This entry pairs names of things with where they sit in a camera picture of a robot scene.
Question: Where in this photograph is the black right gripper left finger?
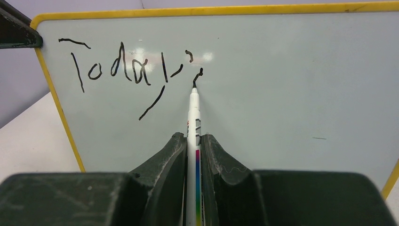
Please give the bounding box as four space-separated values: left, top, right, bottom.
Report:
0 132 187 226

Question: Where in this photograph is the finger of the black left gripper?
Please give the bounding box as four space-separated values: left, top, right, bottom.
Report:
0 6 43 49

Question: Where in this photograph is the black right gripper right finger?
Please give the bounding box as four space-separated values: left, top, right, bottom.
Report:
201 134 396 226

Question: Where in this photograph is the black whiteboard marker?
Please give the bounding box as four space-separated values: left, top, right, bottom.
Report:
185 87 202 226

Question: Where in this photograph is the yellow-framed whiteboard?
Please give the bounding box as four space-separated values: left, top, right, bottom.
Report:
31 1 399 196

